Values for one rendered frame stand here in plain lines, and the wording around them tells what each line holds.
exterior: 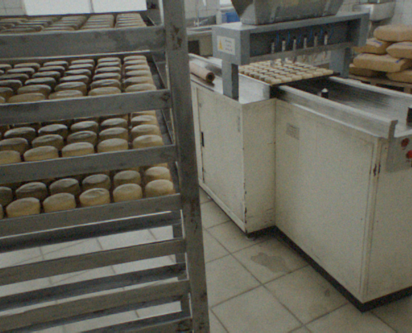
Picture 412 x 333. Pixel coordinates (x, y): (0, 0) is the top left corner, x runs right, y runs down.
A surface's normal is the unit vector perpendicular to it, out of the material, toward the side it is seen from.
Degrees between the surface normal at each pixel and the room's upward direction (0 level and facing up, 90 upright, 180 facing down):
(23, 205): 0
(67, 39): 90
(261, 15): 115
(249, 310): 0
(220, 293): 0
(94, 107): 90
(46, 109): 90
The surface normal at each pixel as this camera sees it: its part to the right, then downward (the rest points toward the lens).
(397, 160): 0.39, 0.35
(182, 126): 0.18, 0.39
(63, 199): -0.06, -0.91
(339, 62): -0.92, 0.21
